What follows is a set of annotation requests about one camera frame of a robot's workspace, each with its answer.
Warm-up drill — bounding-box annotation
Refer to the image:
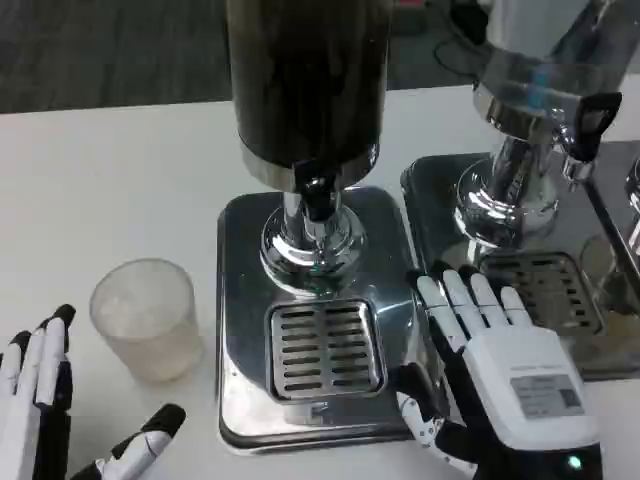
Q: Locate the black cable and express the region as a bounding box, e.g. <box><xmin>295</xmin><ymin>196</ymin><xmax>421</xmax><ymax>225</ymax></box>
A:
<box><xmin>432</xmin><ymin>19</ymin><xmax>489</xmax><ymax>69</ymax></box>

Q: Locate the dark-tank drink dispenser with steel base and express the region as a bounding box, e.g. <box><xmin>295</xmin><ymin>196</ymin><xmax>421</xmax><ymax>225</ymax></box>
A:
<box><xmin>215</xmin><ymin>0</ymin><xmax>421</xmax><ymax>455</ymax></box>

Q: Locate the chrome dispenser stand with base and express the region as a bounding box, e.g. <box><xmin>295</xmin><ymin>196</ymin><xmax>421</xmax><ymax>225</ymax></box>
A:
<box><xmin>584</xmin><ymin>139</ymin><xmax>640</xmax><ymax>281</ymax></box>

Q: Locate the clear ribbed glass cup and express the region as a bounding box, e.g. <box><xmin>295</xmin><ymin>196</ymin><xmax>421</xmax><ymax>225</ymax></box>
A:
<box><xmin>88</xmin><ymin>257</ymin><xmax>206</xmax><ymax>385</ymax></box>

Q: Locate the tall black tap handle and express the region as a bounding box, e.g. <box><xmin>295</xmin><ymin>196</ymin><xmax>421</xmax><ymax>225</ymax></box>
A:
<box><xmin>572</xmin><ymin>92</ymin><xmax>624</xmax><ymax>162</ymax></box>

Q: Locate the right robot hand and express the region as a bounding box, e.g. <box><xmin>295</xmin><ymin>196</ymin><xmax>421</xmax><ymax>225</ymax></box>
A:
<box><xmin>397</xmin><ymin>266</ymin><xmax>604</xmax><ymax>480</ymax></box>

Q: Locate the clear-tank drink dispenser with steel base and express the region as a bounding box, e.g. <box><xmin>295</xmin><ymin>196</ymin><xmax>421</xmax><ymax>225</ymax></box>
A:
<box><xmin>399</xmin><ymin>0</ymin><xmax>640</xmax><ymax>384</ymax></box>

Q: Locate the slotted steel drip grid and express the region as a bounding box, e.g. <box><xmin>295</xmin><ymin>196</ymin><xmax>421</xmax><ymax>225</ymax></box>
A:
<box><xmin>263</xmin><ymin>298</ymin><xmax>390</xmax><ymax>404</ymax></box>
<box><xmin>477</xmin><ymin>252</ymin><xmax>606</xmax><ymax>337</ymax></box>

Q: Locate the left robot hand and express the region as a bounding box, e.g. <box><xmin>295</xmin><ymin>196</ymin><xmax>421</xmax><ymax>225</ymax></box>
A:
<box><xmin>0</xmin><ymin>303</ymin><xmax>187</xmax><ymax>480</ymax></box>

